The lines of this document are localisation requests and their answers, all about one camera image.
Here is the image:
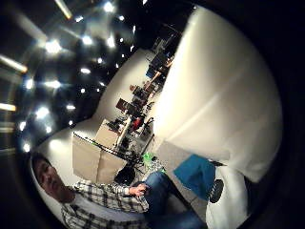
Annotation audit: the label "black bag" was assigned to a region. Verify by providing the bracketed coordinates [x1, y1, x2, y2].
[114, 166, 137, 186]

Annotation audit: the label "green plastic object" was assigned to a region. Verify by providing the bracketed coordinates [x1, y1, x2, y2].
[142, 152, 155, 164]

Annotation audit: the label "person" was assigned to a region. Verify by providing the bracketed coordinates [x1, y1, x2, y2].
[30, 152, 208, 229]

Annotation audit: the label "blue fabric chair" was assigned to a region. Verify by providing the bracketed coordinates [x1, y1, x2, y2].
[173, 154, 217, 201]

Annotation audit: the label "beige partition panels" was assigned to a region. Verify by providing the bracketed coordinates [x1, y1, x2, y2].
[71, 118, 129, 185]

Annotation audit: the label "red office chair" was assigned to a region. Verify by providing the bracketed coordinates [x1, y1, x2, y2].
[132, 116, 145, 132]

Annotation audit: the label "black round perforated disc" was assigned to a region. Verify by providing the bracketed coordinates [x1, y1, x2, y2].
[208, 178, 225, 204]

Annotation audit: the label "long row of office desks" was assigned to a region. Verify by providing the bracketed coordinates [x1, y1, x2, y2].
[104, 47, 175, 160]

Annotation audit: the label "dark computer monitor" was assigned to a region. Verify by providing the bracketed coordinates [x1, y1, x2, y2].
[132, 85, 148, 100]
[115, 97, 131, 114]

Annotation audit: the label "long ceiling strip light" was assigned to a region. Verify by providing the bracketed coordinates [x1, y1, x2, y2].
[0, 102, 17, 113]
[53, 0, 73, 21]
[0, 54, 29, 74]

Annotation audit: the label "group of ceiling spot lamps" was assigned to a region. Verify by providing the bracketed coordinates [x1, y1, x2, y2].
[17, 0, 151, 155]

